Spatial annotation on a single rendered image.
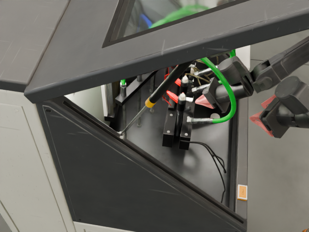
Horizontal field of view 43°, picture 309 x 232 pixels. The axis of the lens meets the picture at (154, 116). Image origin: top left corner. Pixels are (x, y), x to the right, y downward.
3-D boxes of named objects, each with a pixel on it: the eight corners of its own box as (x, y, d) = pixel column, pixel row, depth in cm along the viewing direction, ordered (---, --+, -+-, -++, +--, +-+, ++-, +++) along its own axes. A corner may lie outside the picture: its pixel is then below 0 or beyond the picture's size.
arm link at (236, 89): (253, 99, 114) (258, 87, 117) (241, 81, 111) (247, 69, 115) (233, 104, 119) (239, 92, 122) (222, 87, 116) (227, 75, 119)
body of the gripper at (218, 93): (209, 78, 124) (229, 71, 118) (226, 100, 128) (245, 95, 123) (203, 91, 120) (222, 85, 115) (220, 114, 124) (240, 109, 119)
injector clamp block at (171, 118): (186, 160, 149) (191, 137, 137) (161, 156, 150) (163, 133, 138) (194, 95, 170) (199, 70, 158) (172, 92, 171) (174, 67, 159)
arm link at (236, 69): (275, 85, 110) (270, 72, 117) (255, 54, 106) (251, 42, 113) (237, 105, 115) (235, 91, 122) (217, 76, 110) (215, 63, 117)
